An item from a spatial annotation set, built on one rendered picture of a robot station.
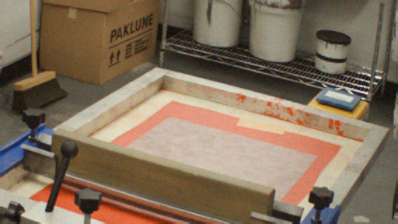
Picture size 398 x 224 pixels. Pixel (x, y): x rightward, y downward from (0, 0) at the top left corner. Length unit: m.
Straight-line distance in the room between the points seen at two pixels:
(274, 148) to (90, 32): 3.02
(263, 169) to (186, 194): 0.31
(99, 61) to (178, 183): 3.35
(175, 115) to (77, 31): 2.90
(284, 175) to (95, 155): 0.40
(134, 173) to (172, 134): 0.37
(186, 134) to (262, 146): 0.16
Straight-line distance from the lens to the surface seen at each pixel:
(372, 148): 1.95
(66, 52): 5.00
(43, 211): 1.36
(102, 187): 1.64
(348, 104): 2.23
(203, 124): 2.03
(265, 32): 5.03
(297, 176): 1.85
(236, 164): 1.86
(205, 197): 1.57
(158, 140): 1.93
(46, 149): 1.73
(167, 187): 1.59
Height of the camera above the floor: 1.72
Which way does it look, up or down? 23 degrees down
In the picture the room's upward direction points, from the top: 6 degrees clockwise
